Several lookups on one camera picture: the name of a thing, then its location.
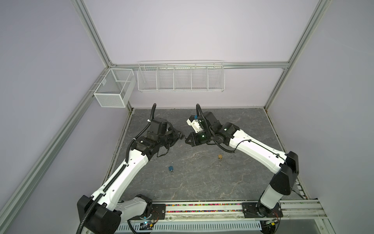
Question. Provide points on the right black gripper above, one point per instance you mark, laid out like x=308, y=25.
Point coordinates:
x=195, y=142

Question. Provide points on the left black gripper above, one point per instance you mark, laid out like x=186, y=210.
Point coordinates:
x=176, y=135

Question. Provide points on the blue padlock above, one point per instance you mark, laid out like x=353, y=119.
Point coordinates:
x=171, y=168

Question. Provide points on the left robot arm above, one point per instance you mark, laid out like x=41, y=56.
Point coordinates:
x=100, y=212

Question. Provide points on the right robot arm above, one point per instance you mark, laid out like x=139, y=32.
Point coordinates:
x=231, y=138

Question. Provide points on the white mesh box basket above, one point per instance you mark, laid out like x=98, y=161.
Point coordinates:
x=115, y=88

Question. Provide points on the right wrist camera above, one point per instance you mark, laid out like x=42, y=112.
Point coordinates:
x=195, y=123

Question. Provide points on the white wire shelf basket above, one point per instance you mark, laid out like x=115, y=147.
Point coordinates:
x=181, y=76

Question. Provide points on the white vented cable duct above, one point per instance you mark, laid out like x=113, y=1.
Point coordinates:
x=197, y=227

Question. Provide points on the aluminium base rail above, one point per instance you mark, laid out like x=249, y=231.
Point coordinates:
x=230, y=210

